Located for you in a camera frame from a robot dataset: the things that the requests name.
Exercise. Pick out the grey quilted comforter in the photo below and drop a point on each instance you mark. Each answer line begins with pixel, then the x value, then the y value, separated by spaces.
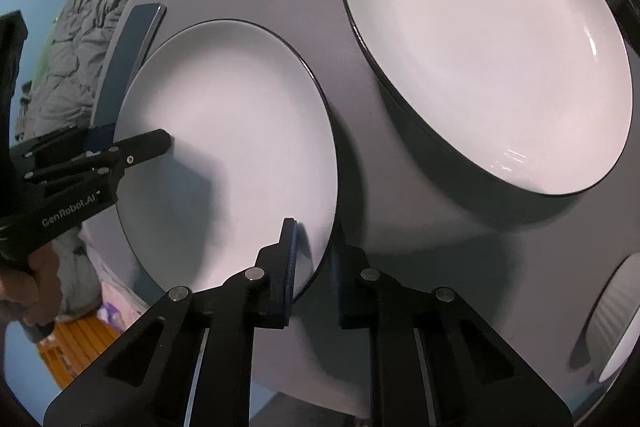
pixel 90 22

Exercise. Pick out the grey cloth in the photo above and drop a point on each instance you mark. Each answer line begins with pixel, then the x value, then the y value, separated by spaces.
pixel 77 272

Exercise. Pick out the large white plate black rim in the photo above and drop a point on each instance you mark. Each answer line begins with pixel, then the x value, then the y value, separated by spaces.
pixel 480 47

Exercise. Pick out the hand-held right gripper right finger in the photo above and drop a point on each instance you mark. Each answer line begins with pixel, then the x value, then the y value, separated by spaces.
pixel 345 292

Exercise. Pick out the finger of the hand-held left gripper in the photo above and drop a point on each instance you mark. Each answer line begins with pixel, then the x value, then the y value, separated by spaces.
pixel 147 146
pixel 100 138

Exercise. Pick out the dark chair backrest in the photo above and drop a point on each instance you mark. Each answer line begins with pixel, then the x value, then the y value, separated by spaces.
pixel 125 57

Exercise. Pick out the small white plate black rim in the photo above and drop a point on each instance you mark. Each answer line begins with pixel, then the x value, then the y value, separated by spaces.
pixel 225 147

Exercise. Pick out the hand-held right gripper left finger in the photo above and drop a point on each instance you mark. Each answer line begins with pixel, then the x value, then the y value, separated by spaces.
pixel 289 272

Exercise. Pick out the person's left hand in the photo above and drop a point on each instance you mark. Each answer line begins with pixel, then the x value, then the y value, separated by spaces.
pixel 20 297

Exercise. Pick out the pale purple cloth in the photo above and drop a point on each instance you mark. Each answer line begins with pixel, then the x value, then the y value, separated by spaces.
pixel 117 307

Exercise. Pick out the ribbed pale blue bowl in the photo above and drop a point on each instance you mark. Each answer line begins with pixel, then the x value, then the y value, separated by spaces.
pixel 617 327

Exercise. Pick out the orange wooden wardrobe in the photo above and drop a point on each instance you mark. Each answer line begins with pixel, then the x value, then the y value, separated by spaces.
pixel 75 352

